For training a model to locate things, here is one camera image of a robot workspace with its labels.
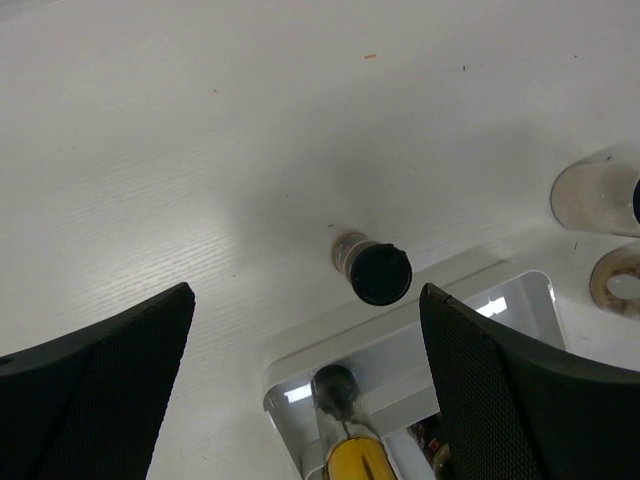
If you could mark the brown-powder shaker bottle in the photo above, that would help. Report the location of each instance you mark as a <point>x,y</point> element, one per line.
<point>614,282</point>

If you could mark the white divided organizer tray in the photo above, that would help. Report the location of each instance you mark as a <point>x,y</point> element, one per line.
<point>384,350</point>

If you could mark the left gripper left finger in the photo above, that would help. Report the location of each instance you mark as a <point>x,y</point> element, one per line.
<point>90,404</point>

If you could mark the white-powder shaker bottle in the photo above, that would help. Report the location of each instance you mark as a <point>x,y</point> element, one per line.
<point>598,198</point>

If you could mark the black-cap spice jar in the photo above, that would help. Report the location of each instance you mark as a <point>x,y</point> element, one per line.
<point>380,274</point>

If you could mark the small yellow-label brown bottle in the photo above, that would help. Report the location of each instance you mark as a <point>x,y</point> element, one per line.
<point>432,440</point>

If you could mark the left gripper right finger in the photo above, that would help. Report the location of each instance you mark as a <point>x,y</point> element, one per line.
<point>514,407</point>

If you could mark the tall yellow-label glass bottle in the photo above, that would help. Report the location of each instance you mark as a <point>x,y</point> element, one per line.
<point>351,447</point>

